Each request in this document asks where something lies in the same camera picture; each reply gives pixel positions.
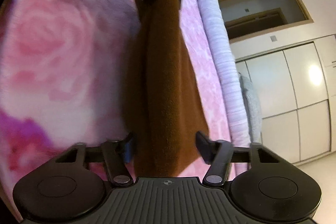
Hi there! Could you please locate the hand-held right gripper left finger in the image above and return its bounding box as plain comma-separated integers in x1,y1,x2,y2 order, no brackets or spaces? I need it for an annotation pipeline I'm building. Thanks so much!
54,132,137,185

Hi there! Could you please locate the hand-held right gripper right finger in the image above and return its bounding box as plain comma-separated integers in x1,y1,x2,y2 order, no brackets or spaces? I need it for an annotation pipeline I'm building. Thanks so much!
196,131,288,185

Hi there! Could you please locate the brown fleece garment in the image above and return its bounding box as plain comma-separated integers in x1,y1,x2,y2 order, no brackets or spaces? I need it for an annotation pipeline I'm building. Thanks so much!
122,0,210,178

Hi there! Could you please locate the grey pillow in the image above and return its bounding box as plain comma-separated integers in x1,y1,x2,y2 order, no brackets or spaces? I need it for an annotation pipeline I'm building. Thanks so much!
238,72,263,143

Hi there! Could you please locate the rolled white quilt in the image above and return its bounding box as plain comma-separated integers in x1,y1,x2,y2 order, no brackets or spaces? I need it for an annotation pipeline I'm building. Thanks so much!
190,0,251,147

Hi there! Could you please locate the pink floral blanket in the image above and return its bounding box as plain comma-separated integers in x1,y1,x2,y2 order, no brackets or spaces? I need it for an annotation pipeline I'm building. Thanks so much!
0,0,252,222

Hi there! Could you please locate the white wardrobe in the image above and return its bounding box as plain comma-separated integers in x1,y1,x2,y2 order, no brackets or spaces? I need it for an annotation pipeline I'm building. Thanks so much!
235,35,336,164

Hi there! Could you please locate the wooden door frame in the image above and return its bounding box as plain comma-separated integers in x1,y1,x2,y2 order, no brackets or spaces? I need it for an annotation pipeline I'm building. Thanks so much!
218,0,314,43

